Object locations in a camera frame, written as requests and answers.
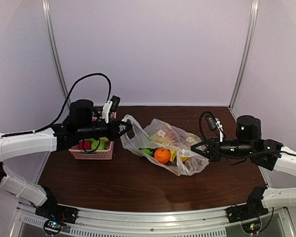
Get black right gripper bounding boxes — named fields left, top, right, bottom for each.
left=190, top=136, right=254, bottom=163

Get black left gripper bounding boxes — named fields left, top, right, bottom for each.
left=77, top=117, right=132, bottom=141

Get clear plastic bag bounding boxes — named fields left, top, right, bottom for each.
left=121, top=115, right=209, bottom=176

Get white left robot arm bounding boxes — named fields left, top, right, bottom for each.
left=0, top=99, right=132, bottom=219

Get pale yellow bumpy fruit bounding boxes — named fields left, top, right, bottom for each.
left=100, top=137, right=110, bottom=143

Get green bumpy fruit front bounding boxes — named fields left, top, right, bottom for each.
left=91, top=140, right=107, bottom=150

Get green fruit in bag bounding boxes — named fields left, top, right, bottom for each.
left=139, top=148, right=155, bottom=157

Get orange fruit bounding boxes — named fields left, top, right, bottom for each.
left=154, top=148, right=170, bottom=164

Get red bumpy fruit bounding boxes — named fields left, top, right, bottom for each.
left=77, top=141, right=92, bottom=151

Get yellow banana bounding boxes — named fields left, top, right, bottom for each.
left=169, top=150, right=177, bottom=163

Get pink perforated plastic basket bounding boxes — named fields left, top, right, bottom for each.
left=68, top=111, right=117, bottom=160

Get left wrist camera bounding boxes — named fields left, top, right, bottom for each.
left=102, top=95, right=120, bottom=123

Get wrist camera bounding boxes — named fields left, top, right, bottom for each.
left=205, top=114, right=225, bottom=142
left=102, top=95, right=120, bottom=123

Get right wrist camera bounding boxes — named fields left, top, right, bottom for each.
left=205, top=114, right=225, bottom=142

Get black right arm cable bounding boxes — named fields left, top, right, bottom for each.
left=199, top=111, right=214, bottom=144

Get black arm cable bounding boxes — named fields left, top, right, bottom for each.
left=0, top=72, right=112, bottom=139
left=199, top=111, right=214, bottom=144

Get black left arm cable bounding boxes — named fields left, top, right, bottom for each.
left=0, top=72, right=112, bottom=139

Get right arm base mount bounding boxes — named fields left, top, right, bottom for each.
left=225, top=203, right=269, bottom=235

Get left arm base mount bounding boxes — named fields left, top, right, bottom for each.
left=32, top=204, right=78, bottom=236

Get aluminium corner post left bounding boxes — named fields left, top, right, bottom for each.
left=42, top=0, right=69, bottom=99

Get aluminium corner post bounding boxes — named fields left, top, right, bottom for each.
left=42, top=0, right=69, bottom=99
left=228, top=0, right=259, bottom=111

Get aluminium corner post right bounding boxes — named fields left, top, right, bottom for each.
left=228, top=0, right=259, bottom=111

